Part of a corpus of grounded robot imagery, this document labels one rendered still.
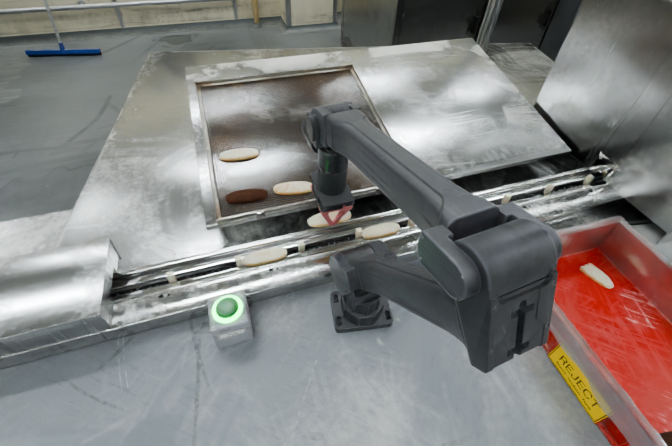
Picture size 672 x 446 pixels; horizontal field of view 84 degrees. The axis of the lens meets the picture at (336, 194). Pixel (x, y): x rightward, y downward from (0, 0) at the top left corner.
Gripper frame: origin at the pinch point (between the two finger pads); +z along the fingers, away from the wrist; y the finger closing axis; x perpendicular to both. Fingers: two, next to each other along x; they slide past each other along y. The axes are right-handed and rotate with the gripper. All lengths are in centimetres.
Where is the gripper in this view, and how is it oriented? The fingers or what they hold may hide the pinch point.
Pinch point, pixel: (329, 215)
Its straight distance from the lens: 81.0
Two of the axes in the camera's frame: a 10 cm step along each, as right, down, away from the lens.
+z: -0.5, 7.0, 7.1
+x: -9.5, 1.9, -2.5
